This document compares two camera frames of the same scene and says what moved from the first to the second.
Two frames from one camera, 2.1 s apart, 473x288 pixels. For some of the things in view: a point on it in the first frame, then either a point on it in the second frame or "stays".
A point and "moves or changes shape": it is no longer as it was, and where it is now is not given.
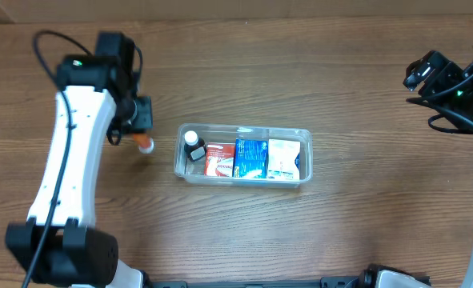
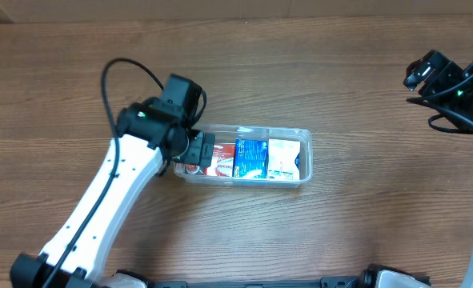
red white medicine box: (219, 160) stays
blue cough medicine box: (250, 158) stays
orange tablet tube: (145, 142) moves or changes shape
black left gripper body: (141, 116) -> (203, 149)
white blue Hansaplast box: (283, 159) stays
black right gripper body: (426, 74) stays
